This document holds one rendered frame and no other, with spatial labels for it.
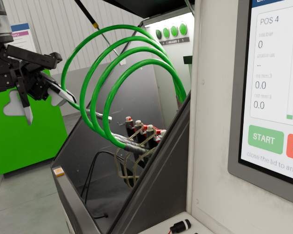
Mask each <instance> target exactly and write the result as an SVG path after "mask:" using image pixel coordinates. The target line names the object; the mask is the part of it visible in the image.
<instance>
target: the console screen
mask: <svg viewBox="0 0 293 234"><path fill-rule="evenodd" d="M227 170H228V172H229V173H230V174H231V175H234V176H236V177H238V178H240V179H242V180H244V181H247V182H249V183H251V184H253V185H255V186H257V187H260V188H262V189H264V190H266V191H268V192H270V193H273V194H275V195H277V196H279V197H281V198H283V199H286V200H288V201H290V202H292V203H293V0H238V12H237V27H236V41H235V56H234V71H233V92H232V106H231V121H230V135H229V150H228V164H227Z"/></svg>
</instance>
